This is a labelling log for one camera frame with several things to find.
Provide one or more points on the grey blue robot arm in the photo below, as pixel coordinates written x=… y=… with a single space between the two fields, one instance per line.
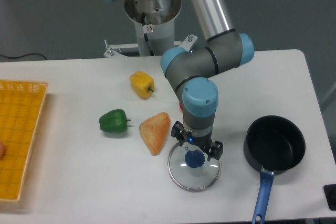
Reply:
x=189 y=72

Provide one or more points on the yellow bell pepper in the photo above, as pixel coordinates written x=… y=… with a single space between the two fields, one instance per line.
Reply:
x=143 y=84

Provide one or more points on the black saucepan blue handle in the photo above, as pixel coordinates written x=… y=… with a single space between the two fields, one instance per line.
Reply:
x=272 y=146

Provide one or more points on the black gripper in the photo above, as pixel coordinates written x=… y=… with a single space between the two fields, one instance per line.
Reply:
x=200 y=138

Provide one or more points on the glass lid blue knob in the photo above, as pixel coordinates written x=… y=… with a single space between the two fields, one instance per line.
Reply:
x=189 y=168

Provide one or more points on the green bell pepper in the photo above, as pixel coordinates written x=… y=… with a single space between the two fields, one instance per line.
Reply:
x=114 y=121

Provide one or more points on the yellow woven basket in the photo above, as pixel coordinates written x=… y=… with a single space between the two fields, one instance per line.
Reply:
x=22 y=102

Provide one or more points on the black device at table edge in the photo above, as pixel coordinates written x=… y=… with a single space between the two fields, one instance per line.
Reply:
x=329 y=191

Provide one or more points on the triangular bread pastry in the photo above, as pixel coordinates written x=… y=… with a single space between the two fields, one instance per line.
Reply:
x=154 y=130

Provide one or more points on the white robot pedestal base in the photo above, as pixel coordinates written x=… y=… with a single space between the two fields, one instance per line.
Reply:
x=154 y=22

